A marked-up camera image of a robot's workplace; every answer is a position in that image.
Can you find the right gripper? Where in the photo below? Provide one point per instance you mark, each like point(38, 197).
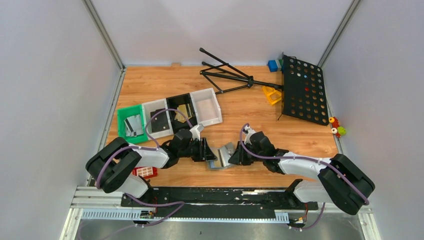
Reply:
point(237, 157)

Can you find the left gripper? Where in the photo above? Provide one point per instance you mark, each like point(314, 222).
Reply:
point(205, 153)

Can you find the grey card holder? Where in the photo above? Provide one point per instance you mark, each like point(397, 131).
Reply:
point(214, 165)

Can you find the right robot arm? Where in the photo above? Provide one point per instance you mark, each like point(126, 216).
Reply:
point(335, 180)

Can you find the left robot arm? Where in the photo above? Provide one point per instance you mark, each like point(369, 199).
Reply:
point(112, 167)

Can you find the gold cards in bin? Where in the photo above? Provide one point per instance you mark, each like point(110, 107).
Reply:
point(184, 112)

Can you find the black card in bin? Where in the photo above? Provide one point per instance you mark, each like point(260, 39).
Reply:
point(160, 123)

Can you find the silver cards in bin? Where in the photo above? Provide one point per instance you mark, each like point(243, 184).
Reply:
point(133, 126)

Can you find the white empty bin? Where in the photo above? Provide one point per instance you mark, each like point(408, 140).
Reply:
point(206, 107)

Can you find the black plastic bin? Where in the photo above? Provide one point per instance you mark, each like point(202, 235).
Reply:
point(172, 103)

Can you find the red toy window block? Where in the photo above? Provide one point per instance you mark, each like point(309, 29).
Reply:
point(145, 172)

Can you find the black folding stand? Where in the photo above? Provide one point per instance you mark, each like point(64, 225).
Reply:
point(228, 72)

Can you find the black perforated tray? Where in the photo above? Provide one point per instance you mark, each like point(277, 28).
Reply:
point(304, 95)

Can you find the green plastic bin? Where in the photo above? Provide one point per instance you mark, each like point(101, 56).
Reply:
point(122, 114)

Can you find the blue toy block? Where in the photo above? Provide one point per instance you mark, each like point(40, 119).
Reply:
point(275, 65)

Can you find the colourful toy figure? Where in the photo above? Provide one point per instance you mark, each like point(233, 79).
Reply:
point(336, 127)

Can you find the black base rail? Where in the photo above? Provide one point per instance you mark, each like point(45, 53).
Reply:
point(225, 202)

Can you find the yellow toy frame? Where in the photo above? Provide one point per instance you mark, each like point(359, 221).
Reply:
point(272, 95)

